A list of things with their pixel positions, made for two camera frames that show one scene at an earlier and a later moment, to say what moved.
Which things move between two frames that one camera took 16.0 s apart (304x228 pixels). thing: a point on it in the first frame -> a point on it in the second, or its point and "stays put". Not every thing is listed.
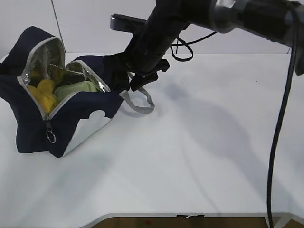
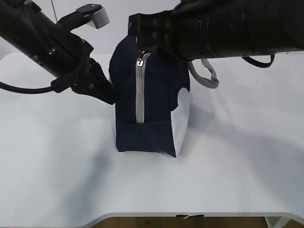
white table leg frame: (278, 222) stays put
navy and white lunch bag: (33, 54) -> (147, 87)
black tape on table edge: (190, 216) stays put
